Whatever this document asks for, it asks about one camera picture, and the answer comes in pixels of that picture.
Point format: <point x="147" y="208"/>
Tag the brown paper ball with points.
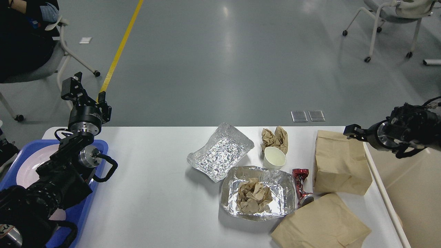
<point x="253" y="197"/>

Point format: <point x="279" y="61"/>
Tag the foil tray with paper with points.
<point x="279" y="183"/>

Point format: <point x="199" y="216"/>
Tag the small crumpled brown paper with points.
<point x="278" y="139"/>

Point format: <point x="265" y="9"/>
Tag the white paper cup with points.
<point x="274" y="158"/>

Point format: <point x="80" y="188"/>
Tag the brown paper bag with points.
<point x="324" y="223"/>
<point x="341" y="165"/>

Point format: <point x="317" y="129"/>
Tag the person in black clothes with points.
<point x="25" y="45"/>

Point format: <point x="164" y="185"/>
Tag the silver floor outlet plates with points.
<point x="306" y="116"/>

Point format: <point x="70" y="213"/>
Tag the white object at right edge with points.
<point x="432" y="62"/>

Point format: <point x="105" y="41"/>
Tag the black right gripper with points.
<point x="374" y="135"/>

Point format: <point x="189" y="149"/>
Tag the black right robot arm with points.
<point x="408" y="130"/>

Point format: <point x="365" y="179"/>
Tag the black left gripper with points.
<point x="83" y="117"/>

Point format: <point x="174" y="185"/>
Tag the grey chair in background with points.
<point x="394" y="11"/>

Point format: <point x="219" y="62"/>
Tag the blue plastic tray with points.
<point x="77" y="214"/>

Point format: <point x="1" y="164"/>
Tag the empty crumpled foil tray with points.
<point x="223" y="150"/>

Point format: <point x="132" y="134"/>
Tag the beige plastic bin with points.
<point x="413" y="185"/>

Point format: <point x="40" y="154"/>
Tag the crushed red soda can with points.
<point x="300" y="175"/>

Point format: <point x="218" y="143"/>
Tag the white floor tag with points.
<point x="85" y="40"/>

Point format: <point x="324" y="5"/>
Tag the grey office chair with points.
<point x="57" y="63"/>

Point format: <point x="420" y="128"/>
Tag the pink plate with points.
<point x="27" y="174"/>

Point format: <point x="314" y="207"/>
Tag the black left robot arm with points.
<point x="63" y="179"/>

